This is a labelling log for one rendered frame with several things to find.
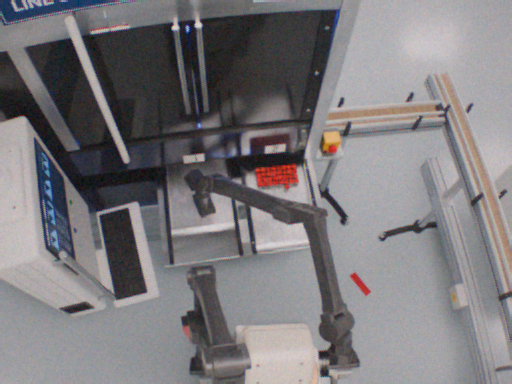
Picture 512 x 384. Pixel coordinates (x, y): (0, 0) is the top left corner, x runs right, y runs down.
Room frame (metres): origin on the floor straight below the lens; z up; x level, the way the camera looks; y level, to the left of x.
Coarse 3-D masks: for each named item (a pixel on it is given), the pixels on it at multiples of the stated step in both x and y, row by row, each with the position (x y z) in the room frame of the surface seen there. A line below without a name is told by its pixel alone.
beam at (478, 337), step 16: (432, 160) 1.29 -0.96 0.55; (432, 176) 1.19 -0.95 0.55; (432, 192) 1.12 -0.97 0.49; (432, 208) 1.05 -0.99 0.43; (448, 208) 1.01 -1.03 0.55; (448, 224) 0.91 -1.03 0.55; (448, 240) 0.84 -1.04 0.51; (464, 240) 0.83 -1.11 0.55; (448, 256) 0.76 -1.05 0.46; (464, 256) 0.74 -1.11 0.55; (464, 272) 0.66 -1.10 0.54; (480, 304) 0.49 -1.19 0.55; (464, 320) 0.42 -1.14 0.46; (480, 320) 0.40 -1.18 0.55; (480, 336) 0.32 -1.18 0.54; (480, 352) 0.24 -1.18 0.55; (480, 368) 0.16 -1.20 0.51
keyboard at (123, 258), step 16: (128, 208) 0.74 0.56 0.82; (112, 224) 0.66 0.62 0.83; (128, 224) 0.67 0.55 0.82; (112, 240) 0.58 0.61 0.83; (128, 240) 0.59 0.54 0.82; (112, 256) 0.51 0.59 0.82; (128, 256) 0.52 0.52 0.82; (112, 272) 0.44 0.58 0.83; (128, 272) 0.45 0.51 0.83; (128, 288) 0.38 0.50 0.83; (144, 288) 0.39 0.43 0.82
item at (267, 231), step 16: (304, 176) 0.94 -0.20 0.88; (272, 192) 0.85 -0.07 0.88; (288, 192) 0.86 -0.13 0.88; (304, 192) 0.87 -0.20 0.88; (256, 224) 0.70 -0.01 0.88; (272, 224) 0.71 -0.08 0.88; (256, 240) 0.62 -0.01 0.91; (272, 240) 0.63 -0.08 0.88; (288, 240) 0.63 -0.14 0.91; (304, 240) 0.64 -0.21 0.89
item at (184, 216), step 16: (208, 160) 0.98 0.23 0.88; (224, 160) 0.97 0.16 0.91; (176, 176) 0.89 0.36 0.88; (176, 192) 0.81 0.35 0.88; (192, 192) 0.82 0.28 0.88; (176, 208) 0.74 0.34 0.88; (192, 208) 0.75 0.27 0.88; (224, 208) 0.76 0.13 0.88; (176, 224) 0.67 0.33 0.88; (192, 224) 0.67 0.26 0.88; (208, 224) 0.68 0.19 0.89; (224, 224) 0.68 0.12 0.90
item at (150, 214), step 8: (144, 208) 0.84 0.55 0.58; (152, 208) 0.85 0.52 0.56; (96, 216) 0.78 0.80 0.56; (144, 216) 0.84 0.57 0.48; (152, 216) 0.85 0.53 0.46; (96, 224) 0.78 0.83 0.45; (144, 224) 0.84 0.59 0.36; (152, 224) 0.85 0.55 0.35; (96, 232) 0.77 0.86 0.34; (152, 232) 0.84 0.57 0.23; (160, 232) 0.85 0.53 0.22; (96, 240) 0.76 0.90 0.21; (152, 240) 0.84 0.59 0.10
